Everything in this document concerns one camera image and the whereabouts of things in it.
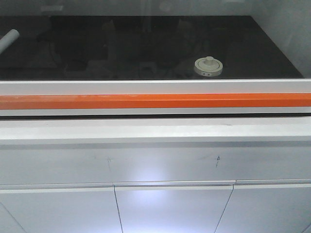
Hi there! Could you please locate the grey pipe in hood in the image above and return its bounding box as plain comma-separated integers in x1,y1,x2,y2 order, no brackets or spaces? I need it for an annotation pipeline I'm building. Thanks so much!
0,29,19,54

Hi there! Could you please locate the fume hood sash orange handle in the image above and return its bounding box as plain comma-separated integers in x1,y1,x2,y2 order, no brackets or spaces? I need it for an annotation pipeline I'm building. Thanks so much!
0,79,311,116

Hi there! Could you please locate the glass jar with white lid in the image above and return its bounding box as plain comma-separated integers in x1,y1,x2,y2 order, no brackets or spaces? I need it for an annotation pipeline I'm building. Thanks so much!
194,56,223,77

